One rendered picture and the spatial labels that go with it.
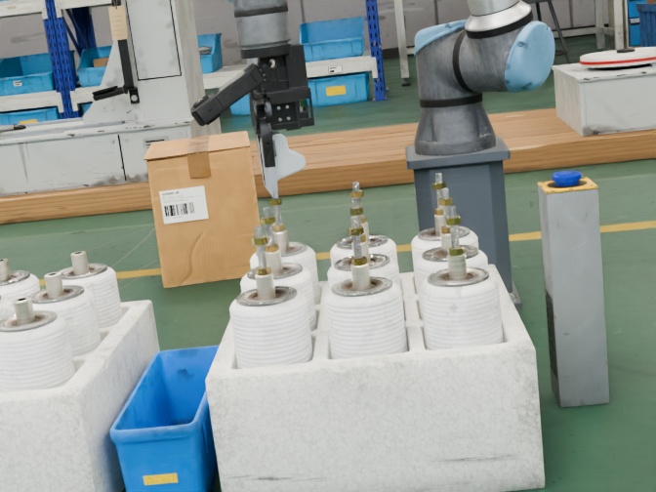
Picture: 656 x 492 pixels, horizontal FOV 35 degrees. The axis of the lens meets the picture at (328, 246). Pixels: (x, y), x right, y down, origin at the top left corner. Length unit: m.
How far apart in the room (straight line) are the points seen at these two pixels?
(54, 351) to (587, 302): 0.71
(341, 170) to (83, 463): 2.15
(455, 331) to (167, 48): 2.38
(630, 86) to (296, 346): 2.32
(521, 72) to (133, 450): 0.91
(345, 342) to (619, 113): 2.29
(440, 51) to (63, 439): 0.98
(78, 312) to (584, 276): 0.69
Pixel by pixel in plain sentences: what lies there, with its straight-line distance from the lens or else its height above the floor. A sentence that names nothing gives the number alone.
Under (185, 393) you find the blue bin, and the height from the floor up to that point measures 0.05.
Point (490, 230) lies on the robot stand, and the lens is 1.93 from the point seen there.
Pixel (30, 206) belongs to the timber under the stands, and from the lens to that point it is 3.55.
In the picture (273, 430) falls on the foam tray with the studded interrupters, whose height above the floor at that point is 0.11.
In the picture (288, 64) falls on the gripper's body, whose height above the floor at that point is 0.52.
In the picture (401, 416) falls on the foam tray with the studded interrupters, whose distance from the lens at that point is 1.26.
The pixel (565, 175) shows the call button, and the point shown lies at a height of 0.33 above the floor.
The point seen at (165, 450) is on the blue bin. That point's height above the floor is 0.09.
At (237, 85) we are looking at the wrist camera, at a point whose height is 0.50.
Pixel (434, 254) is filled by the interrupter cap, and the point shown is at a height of 0.25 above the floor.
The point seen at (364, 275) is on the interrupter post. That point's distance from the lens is 1.27.
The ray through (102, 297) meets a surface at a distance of 1.54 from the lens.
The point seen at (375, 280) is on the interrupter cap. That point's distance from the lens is 1.30.
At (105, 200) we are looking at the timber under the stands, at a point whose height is 0.04.
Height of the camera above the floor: 0.60
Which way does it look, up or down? 13 degrees down
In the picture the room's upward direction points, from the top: 7 degrees counter-clockwise
